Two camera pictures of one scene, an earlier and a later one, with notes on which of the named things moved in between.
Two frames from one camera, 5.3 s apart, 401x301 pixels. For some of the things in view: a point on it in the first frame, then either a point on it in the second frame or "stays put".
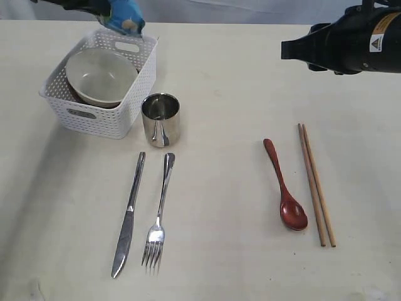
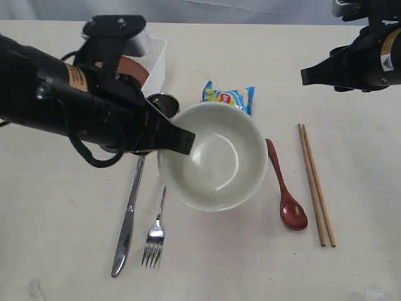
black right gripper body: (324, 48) to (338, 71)
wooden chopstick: (319, 189) stays put
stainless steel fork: (155, 241) stays put
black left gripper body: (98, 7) to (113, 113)
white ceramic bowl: (100, 74) to (227, 161)
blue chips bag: (124, 17) to (242, 98)
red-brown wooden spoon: (293, 214) stays put
